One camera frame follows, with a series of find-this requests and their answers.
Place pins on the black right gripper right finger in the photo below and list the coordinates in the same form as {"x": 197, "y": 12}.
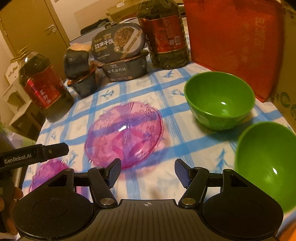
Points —
{"x": 194, "y": 180}

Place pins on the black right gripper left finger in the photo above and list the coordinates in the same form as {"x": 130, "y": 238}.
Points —
{"x": 101, "y": 181}

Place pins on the pink glass plate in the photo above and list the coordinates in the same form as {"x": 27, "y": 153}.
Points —
{"x": 130, "y": 132}
{"x": 38, "y": 174}

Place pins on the green plastic bowl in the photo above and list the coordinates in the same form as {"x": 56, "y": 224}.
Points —
{"x": 265, "y": 156}
{"x": 219, "y": 100}

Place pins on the orange plastic bowl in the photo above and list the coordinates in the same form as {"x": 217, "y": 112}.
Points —
{"x": 289, "y": 233}

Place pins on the left hand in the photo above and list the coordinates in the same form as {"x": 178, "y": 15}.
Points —
{"x": 6, "y": 210}

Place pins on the white wooden chair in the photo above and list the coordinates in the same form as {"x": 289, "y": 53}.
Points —
{"x": 27, "y": 119}

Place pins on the blue checked tablecloth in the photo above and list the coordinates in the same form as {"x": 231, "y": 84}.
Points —
{"x": 154, "y": 177}

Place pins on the left cooking oil bottle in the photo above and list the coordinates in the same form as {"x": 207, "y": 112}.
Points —
{"x": 43, "y": 85}

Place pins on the cooking oil bottle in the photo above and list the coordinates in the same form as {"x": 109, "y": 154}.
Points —
{"x": 164, "y": 32}
{"x": 43, "y": 85}

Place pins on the lower dark food cup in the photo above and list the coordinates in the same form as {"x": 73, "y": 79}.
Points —
{"x": 88, "y": 84}

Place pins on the dark food cup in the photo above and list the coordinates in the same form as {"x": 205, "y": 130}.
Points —
{"x": 77, "y": 61}
{"x": 88, "y": 84}

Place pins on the upper dark food cup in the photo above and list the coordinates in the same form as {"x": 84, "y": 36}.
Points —
{"x": 77, "y": 61}

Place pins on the lower instant meal box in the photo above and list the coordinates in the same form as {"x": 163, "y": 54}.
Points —
{"x": 127, "y": 69}

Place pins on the brown cardboard box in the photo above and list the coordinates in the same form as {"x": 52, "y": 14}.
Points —
{"x": 283, "y": 96}

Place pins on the wooden door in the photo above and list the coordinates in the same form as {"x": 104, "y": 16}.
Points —
{"x": 34, "y": 24}

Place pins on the tilted instant meal box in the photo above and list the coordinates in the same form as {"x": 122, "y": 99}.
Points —
{"x": 117, "y": 42}

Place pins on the right cooking oil bottle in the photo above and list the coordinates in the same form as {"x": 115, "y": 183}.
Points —
{"x": 164, "y": 32}

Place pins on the red fabric tote bag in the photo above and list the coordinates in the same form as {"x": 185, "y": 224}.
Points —
{"x": 244, "y": 38}

